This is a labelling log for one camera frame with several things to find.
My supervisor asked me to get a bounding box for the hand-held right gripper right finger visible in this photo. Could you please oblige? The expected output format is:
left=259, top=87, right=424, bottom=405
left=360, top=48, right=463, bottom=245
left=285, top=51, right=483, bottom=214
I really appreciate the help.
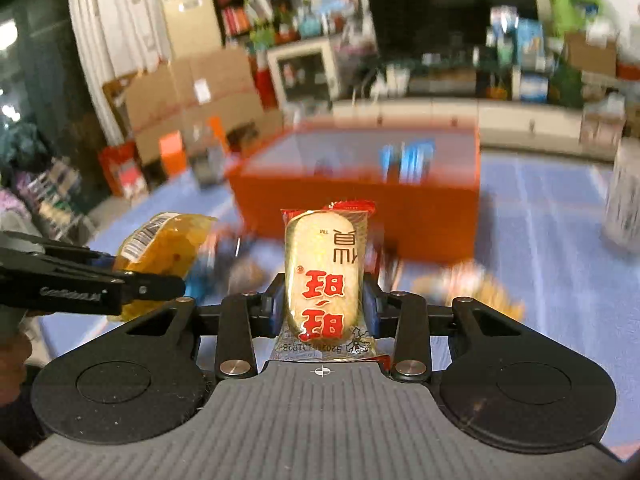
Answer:
left=361, top=272, right=531, bottom=382

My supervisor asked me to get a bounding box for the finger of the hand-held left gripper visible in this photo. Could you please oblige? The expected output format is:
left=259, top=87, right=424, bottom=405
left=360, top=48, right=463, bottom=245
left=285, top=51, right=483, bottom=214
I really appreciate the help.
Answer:
left=0, top=230, right=114, bottom=274
left=112, top=270, right=187, bottom=307

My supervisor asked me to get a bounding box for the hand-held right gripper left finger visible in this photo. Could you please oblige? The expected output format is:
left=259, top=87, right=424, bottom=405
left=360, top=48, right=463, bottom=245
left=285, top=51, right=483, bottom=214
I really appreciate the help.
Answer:
left=115, top=275, right=288, bottom=381

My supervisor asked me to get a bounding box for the yellow clear snack packet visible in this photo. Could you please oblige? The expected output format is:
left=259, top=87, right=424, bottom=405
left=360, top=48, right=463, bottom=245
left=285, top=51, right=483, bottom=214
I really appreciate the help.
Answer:
left=111, top=212, right=218, bottom=322

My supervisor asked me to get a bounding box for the rice cracker packet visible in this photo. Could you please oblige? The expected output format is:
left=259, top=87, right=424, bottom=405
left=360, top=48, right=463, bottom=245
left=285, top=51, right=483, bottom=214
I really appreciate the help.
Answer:
left=270, top=200, right=393, bottom=363

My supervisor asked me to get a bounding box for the orange cardboard box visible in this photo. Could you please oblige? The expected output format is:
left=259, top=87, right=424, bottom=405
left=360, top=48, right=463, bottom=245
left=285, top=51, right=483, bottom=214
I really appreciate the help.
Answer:
left=226, top=124, right=482, bottom=262

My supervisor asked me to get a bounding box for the person's left hand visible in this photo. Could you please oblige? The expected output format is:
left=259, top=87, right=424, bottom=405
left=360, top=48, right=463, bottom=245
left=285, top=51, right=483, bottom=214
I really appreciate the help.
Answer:
left=0, top=334, right=30, bottom=405

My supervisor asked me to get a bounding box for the red carton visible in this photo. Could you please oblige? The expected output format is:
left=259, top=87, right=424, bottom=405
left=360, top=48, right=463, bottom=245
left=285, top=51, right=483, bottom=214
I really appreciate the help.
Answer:
left=99, top=141, right=149, bottom=197

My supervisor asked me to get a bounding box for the breadstick packet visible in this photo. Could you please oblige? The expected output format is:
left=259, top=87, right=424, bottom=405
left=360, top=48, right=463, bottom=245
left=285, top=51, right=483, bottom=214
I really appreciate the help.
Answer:
left=414, top=260, right=527, bottom=322

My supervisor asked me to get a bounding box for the glass jar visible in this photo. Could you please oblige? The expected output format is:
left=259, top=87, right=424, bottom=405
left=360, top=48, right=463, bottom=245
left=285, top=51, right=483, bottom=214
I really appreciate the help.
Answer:
left=191, top=144, right=227, bottom=187

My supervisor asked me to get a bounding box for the open orange carton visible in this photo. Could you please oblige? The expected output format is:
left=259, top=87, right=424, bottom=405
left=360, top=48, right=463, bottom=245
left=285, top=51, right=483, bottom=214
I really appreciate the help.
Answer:
left=159, top=130, right=187, bottom=177

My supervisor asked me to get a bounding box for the small blue snack packet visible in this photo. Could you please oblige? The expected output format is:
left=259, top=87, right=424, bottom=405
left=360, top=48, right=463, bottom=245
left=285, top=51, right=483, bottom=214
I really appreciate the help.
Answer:
left=379, top=144, right=402, bottom=182

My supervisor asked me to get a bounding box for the blue biscuit packet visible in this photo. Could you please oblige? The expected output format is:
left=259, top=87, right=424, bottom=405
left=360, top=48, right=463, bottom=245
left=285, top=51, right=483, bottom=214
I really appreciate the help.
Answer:
left=400, top=141, right=436, bottom=184

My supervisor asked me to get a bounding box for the blue checked tablecloth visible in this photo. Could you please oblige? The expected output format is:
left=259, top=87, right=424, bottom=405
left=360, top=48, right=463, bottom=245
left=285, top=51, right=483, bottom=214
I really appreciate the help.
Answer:
left=40, top=152, right=640, bottom=461

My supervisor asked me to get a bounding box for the white television stand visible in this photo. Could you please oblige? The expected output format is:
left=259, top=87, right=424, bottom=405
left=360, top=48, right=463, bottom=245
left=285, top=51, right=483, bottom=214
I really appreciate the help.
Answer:
left=331, top=55, right=587, bottom=152

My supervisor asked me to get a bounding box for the white curtain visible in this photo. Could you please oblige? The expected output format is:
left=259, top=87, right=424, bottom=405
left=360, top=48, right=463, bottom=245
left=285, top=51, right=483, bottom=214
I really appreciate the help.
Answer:
left=66, top=0, right=172, bottom=137

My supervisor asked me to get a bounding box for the white glass-door cabinet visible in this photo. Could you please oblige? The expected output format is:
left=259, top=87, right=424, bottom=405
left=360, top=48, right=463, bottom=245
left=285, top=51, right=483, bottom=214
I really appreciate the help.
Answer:
left=266, top=37, right=342, bottom=107

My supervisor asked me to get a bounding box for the white printed mug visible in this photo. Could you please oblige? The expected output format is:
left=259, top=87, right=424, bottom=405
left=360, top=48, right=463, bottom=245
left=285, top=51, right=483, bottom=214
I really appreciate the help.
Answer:
left=601, top=139, right=640, bottom=253

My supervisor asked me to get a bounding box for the bookshelf with books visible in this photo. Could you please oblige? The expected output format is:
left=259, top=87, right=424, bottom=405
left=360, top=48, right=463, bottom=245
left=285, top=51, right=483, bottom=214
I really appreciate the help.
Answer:
left=207, top=0, right=301, bottom=43

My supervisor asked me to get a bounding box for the black television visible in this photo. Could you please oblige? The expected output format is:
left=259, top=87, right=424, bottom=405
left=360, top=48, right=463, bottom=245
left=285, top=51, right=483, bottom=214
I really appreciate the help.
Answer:
left=360, top=0, right=542, bottom=55

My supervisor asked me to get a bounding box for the brown cardboard box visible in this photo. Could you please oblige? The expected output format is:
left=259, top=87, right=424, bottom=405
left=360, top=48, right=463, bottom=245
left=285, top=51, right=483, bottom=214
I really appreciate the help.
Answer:
left=565, top=32, right=618, bottom=78

